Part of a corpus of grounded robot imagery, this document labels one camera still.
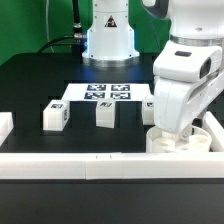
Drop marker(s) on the white fence wall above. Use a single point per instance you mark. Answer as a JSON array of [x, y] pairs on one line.
[[6, 125], [111, 165], [216, 131]]

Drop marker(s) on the black cable horizontal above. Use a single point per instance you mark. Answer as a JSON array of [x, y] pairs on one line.
[[77, 39]]

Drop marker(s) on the white right fence wall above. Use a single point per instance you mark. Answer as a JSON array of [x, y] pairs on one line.
[[216, 131]]

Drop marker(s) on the white left fence wall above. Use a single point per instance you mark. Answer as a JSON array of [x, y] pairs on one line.
[[6, 125]]

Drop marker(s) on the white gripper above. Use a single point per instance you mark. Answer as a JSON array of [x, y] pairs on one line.
[[189, 78]]

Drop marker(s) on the white front fence wall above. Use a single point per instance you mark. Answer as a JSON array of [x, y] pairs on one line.
[[111, 165]]

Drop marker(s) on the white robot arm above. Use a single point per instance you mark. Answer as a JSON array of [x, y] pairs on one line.
[[110, 39]]

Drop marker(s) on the black cable vertical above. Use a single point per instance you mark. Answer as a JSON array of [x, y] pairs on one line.
[[76, 16]]

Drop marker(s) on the white marker sheet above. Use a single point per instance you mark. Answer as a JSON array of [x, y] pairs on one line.
[[118, 92]]

